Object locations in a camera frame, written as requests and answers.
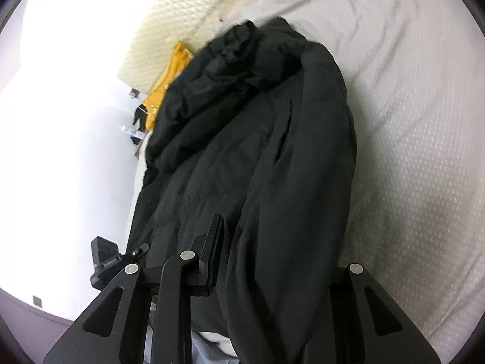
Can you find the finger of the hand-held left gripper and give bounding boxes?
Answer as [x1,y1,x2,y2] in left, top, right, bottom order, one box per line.
[120,243,149,260]

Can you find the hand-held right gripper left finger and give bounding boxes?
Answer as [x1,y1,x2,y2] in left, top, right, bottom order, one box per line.
[43,215,225,364]

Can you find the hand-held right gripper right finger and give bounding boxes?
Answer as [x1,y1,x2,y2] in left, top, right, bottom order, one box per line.
[329,263,442,364]

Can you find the black puffer jacket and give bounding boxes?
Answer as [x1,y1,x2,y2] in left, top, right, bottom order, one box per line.
[127,16,359,364]

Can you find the person's grey pants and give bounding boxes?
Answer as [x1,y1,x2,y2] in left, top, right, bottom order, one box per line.
[191,332,243,364]

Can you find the white plastic bottle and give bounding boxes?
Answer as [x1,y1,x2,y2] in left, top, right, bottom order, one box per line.
[120,124,144,139]

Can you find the black cloth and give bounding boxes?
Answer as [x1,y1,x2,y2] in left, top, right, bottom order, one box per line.
[132,104,149,131]

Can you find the light grey bed blanket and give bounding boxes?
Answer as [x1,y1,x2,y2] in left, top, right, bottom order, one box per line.
[134,0,485,353]

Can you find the yellow pillow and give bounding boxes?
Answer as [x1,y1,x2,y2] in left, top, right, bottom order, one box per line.
[141,42,196,131]

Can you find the cream quilted headboard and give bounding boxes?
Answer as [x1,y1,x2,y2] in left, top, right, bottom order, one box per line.
[117,0,315,95]

